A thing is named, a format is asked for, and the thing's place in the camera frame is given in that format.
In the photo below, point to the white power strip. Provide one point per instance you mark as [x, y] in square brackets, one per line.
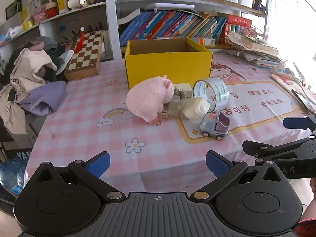
[281, 71]

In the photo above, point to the pink booklet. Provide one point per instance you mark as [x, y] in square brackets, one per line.
[291, 86]

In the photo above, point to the clear packing tape roll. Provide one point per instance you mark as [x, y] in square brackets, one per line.
[222, 88]

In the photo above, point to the black small box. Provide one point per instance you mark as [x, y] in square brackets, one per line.
[259, 6]

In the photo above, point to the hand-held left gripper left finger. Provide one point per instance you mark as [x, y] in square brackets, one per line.
[98, 165]

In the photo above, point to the pink pig plush toy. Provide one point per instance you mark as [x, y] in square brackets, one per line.
[145, 96]

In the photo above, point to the beige garment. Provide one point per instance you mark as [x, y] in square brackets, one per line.
[24, 74]

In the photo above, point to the white charger plug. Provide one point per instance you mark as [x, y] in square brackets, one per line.
[184, 88]

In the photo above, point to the clear water bottle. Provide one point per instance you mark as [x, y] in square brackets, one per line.
[22, 167]
[11, 180]

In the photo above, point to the row of colourful books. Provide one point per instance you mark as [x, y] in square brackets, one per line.
[172, 24]

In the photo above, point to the white light bar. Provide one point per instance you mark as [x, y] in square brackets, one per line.
[170, 6]

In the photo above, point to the grey toy car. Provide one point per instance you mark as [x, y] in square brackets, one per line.
[209, 126]

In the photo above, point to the white carton-shaped block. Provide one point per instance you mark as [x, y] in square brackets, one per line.
[195, 108]

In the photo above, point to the person's fuzzy clothing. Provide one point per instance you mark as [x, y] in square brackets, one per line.
[307, 219]

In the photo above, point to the wooden chessboard box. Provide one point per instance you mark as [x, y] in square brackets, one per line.
[84, 56]

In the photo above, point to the person's right forearm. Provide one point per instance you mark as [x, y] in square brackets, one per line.
[313, 187]

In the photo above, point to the red book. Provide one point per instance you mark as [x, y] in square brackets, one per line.
[238, 21]

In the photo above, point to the grey garment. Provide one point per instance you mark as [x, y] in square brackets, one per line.
[47, 41]

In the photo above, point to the white jar yellow label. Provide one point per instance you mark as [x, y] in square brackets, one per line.
[62, 3]

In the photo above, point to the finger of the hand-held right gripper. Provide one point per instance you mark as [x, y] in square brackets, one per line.
[261, 149]
[295, 123]

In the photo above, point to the orange white small box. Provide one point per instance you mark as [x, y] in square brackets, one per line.
[164, 38]
[203, 41]

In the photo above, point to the purple garment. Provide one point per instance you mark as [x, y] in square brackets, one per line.
[47, 96]

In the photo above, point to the white desk shelf unit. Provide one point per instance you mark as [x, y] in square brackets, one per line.
[112, 17]

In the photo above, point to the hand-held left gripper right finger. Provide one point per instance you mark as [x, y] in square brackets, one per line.
[217, 164]

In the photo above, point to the stack of papers and books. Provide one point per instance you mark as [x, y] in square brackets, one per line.
[254, 49]

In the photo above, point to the yellow cardboard box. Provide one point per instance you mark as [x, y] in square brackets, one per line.
[167, 66]

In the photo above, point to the red round jar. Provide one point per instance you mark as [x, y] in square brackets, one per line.
[51, 11]

